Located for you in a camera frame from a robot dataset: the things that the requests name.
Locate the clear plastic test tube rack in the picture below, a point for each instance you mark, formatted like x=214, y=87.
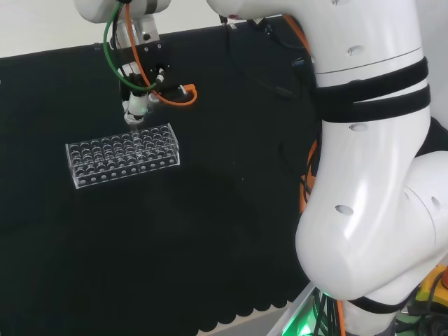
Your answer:
x=122, y=159

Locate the black bench cloth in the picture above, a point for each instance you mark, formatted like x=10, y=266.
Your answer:
x=196, y=210

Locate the clear cloth clip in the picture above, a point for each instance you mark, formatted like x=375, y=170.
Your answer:
x=233, y=26
x=97, y=46

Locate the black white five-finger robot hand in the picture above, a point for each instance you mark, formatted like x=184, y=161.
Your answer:
x=154, y=63

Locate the clear glass test tube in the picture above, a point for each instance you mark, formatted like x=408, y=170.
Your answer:
x=136, y=140

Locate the white base frame green light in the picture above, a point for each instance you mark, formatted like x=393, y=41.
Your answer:
x=297, y=315

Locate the yellow stop button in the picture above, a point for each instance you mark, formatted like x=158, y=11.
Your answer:
x=432, y=285

